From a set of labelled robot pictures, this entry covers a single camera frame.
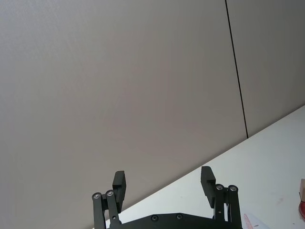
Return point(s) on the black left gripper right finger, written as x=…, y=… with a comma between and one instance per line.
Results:
x=206, y=188

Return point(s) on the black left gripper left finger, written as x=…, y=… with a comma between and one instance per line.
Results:
x=118, y=188

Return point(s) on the white label with red print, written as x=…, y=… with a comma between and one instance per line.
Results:
x=252, y=220

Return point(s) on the red round object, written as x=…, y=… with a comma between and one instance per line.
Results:
x=302, y=208

